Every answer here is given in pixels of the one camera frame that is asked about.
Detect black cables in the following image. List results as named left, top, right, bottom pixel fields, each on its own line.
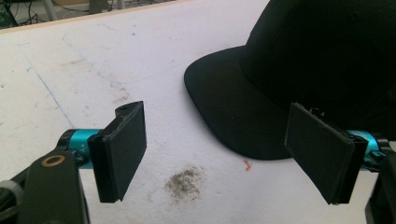
left=0, top=0, right=45, bottom=31

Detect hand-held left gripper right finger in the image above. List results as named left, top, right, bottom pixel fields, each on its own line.
left=283, top=102, right=389, bottom=205

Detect black baseball cap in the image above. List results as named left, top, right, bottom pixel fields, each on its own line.
left=183, top=0, right=396, bottom=161

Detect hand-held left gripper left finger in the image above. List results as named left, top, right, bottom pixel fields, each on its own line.
left=57, top=100, right=148, bottom=203

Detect metal stand leg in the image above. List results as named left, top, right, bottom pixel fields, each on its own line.
left=41, top=0, right=60, bottom=21

